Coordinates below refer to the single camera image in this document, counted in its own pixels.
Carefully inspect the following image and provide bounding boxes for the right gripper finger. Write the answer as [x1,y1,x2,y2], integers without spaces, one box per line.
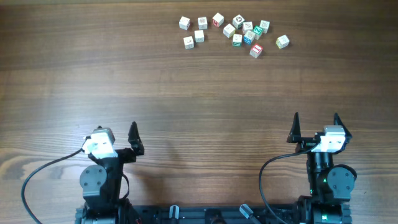
[333,113,352,139]
[287,112,301,143]

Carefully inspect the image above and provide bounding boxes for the right camera cable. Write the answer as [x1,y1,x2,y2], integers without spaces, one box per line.
[258,143,320,224]

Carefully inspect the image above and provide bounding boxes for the wooden block green Z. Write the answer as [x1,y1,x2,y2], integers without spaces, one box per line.
[252,26,264,40]

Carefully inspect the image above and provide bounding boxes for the wooden block blue side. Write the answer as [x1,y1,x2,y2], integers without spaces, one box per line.
[243,30,255,45]

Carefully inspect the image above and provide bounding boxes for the left camera cable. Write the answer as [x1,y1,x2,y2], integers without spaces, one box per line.
[21,148,84,224]

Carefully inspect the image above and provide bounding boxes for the plain wooden block centre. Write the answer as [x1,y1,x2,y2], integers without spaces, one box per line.
[194,30,205,42]

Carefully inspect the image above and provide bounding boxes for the wooden block green side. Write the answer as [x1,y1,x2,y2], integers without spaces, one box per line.
[232,34,243,47]

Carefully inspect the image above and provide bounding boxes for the wooden block number two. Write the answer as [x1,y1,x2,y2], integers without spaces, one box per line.
[183,36,195,50]

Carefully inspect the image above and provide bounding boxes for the wooden block red I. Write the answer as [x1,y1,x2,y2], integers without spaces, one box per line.
[249,44,263,58]

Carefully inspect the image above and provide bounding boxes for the wooden block with sketch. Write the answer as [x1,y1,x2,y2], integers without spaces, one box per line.
[243,22,253,34]

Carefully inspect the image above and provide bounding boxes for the plain wooden block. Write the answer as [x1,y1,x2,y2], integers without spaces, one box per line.
[178,16,190,30]
[194,30,205,42]

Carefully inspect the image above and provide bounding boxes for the wooden block red letter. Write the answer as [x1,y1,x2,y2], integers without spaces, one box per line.
[212,12,224,27]

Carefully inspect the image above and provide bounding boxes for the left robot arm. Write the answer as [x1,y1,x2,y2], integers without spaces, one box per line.
[75,121,144,224]

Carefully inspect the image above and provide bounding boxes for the wooden block letter W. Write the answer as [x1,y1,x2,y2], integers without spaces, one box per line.
[223,24,236,38]

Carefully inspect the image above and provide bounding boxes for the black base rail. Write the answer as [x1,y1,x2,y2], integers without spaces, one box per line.
[75,204,353,224]

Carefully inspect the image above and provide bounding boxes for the camera cable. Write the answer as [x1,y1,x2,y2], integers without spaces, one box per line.
[21,148,84,224]
[258,143,320,224]

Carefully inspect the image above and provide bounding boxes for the wooden block dark picture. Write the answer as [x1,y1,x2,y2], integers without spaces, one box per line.
[233,14,245,29]

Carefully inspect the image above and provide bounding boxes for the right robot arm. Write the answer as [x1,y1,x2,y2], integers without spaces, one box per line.
[287,113,357,223]

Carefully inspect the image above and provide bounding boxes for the wooden block pale green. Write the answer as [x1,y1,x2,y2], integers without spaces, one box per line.
[259,20,270,34]

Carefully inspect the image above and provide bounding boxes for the plain wooden block far left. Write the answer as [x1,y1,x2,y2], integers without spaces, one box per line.
[178,16,190,30]

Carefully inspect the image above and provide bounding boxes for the wooden block yellow side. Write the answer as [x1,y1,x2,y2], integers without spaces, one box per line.
[276,35,290,49]

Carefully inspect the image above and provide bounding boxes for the wooden block with face drawing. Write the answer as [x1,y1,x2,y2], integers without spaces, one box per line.
[198,17,208,30]

